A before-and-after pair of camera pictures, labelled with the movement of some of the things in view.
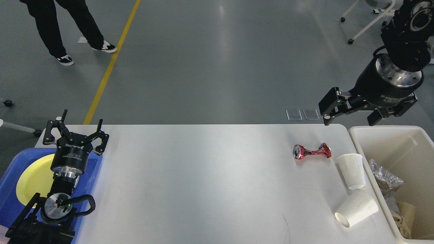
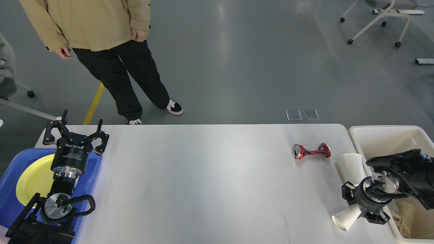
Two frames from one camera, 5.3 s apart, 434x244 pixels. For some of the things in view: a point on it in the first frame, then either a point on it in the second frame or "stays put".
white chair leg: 38,133 to 30,94
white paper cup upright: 352,165 stays put
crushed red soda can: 299,151 stays put
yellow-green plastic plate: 37,178 stays put
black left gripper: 70,156 stays put
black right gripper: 381,83 to 373,200
